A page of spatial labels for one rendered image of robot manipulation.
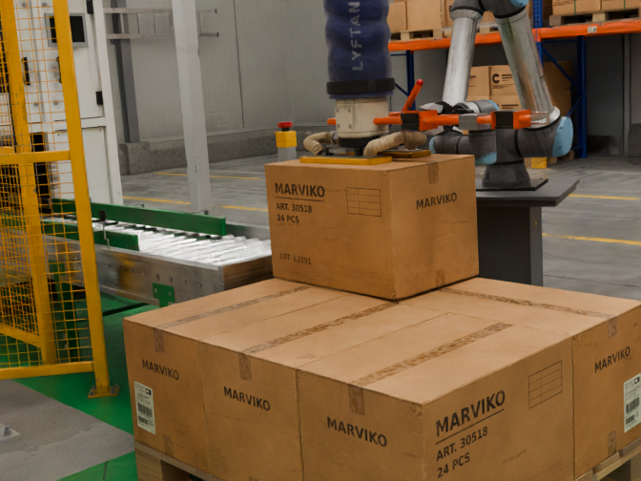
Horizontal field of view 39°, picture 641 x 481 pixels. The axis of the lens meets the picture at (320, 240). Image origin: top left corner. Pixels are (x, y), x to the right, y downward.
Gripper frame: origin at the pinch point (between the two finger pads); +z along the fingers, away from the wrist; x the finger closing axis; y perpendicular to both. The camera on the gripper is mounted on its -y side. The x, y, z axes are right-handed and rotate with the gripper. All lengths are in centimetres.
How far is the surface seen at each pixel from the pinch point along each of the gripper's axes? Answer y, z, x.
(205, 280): 74, 35, -53
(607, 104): 393, -823, -38
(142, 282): 116, 35, -59
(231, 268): 63, 32, -48
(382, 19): 18.3, -2.0, 32.1
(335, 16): 27.7, 9.7, 33.8
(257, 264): 63, 20, -49
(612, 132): 385, -823, -72
